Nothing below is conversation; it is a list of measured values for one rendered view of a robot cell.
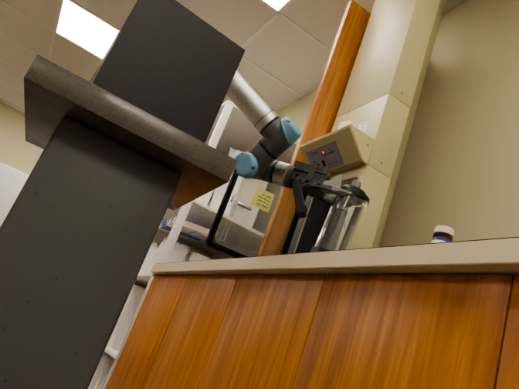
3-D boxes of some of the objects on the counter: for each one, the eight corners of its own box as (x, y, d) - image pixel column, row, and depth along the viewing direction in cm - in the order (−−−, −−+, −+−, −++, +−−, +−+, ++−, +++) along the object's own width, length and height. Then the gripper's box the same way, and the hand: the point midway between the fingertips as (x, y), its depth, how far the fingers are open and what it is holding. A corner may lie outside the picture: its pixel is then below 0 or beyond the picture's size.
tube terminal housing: (328, 315, 187) (378, 146, 212) (387, 322, 159) (436, 126, 184) (276, 291, 178) (335, 117, 203) (329, 294, 150) (389, 93, 175)
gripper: (291, 150, 145) (357, 170, 138) (300, 173, 159) (360, 191, 152) (280, 175, 143) (347, 196, 136) (290, 196, 157) (351, 215, 150)
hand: (347, 201), depth 143 cm, fingers closed on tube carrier, 9 cm apart
